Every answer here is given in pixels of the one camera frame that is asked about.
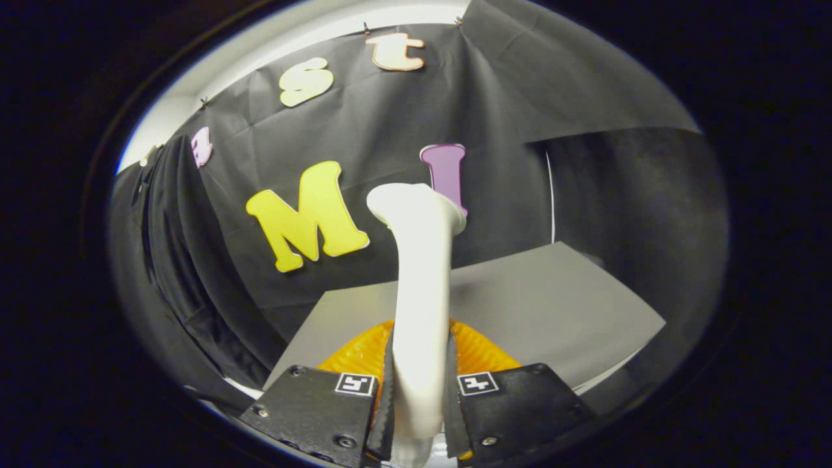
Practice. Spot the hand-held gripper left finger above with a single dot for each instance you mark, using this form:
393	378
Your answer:
383	403

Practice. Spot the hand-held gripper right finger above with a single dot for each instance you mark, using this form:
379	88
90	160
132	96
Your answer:
453	403

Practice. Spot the black backdrop cloth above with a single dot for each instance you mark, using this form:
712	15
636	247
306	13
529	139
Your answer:
364	130

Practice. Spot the cream clothes hanger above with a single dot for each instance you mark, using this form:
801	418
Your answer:
149	156

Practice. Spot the grey cabinet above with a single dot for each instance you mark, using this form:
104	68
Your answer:
533	305

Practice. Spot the black suit jacket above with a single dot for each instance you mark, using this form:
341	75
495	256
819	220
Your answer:
188	273

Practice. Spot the white garment steamer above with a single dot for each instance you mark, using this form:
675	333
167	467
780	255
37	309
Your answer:
422	292

